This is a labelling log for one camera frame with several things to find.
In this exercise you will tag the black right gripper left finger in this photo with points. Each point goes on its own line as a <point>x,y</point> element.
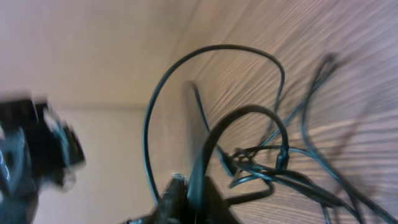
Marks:
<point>170,207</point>

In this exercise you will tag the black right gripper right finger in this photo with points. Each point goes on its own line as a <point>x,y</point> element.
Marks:
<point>216,210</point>

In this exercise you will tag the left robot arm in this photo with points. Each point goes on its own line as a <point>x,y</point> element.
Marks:
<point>37,150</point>

